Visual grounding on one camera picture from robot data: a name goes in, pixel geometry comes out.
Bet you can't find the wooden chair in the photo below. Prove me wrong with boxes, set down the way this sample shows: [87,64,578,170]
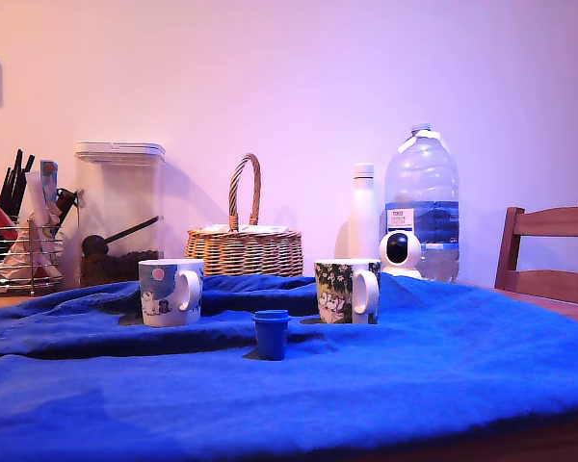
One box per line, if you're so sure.
[493,196,578,308]

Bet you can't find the blue orange printed packet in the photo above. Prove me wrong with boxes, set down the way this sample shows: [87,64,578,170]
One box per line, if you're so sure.
[39,159,60,242]

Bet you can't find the chrome wire utensil rack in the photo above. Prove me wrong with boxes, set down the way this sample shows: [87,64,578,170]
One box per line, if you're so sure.
[0,211,65,298]

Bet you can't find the green floral print mug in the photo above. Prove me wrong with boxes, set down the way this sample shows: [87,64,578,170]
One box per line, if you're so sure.
[313,258,382,326]

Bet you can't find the large clear water bottle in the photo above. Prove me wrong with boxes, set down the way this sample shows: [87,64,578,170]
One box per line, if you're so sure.
[383,122,461,284]

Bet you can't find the small white round camera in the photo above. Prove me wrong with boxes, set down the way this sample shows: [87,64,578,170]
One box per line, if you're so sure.
[378,231,423,280]

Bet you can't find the wicker basket with handle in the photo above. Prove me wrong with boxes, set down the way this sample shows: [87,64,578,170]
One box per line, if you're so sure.
[184,152,303,278]

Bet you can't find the red kitchen utensil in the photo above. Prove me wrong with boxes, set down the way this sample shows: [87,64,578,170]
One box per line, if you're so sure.
[0,186,19,242]

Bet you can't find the blue cartoon print mug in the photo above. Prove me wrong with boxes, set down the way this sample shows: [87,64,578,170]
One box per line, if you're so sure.
[138,258,206,328]

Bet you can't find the blue cloth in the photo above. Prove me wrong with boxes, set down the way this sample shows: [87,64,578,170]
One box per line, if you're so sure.
[0,273,578,462]

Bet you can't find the blue coffee capsule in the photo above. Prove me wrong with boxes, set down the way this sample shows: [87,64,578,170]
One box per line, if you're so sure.
[250,310,293,362]

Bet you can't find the white insulated bottle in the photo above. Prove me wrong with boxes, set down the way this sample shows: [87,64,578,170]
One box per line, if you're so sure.
[349,162,381,261]

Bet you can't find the white crumpled plastic bag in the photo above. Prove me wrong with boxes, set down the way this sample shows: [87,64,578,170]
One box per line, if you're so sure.
[0,218,64,283]

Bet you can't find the white paper sleeve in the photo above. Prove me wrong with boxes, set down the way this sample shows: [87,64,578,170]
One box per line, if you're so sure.
[25,171,59,232]

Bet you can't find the clear plastic storage container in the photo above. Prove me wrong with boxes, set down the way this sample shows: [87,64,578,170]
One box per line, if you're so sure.
[74,140,167,289]

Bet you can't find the brown coffee beans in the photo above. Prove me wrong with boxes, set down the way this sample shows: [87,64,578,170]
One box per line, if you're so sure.
[79,248,163,289]

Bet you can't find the black coffee scoop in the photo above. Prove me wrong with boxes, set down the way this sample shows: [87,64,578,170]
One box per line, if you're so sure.
[80,216,161,259]

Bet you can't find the dark brown utensil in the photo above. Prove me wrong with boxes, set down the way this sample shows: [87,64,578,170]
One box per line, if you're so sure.
[53,187,86,227]

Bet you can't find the white paper sheet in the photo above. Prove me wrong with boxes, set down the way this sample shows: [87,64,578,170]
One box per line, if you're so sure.
[199,223,290,236]

